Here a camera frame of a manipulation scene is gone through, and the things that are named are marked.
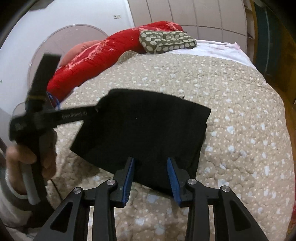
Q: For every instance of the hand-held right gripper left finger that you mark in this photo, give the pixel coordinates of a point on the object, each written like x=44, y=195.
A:
x=128, y=183

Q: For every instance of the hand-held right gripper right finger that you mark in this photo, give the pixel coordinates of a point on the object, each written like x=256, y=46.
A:
x=173, y=183

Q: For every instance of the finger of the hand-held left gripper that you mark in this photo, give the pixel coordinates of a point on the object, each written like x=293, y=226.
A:
x=93, y=111

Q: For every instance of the black pants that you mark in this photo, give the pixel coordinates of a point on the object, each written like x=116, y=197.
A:
x=143, y=129

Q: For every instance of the person's left hand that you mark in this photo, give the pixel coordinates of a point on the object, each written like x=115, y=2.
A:
x=18, y=155

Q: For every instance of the red quilt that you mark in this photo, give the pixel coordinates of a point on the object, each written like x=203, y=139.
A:
x=92, y=64

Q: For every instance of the pink pillow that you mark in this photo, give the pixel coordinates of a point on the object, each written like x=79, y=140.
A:
x=76, y=47

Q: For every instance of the round pale headboard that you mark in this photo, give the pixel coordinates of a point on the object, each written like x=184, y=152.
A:
x=69, y=34

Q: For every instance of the beige spotted bedspread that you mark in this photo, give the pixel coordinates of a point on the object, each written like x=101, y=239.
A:
x=231, y=115

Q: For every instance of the green spotted pillow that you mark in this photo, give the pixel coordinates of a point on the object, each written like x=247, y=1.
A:
x=161, y=40

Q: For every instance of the white wardrobe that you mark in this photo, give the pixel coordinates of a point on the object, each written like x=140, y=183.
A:
x=196, y=18

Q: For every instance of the teal door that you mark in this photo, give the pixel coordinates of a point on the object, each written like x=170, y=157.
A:
x=266, y=34

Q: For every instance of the wall switch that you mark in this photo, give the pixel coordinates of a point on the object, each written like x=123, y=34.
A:
x=117, y=16

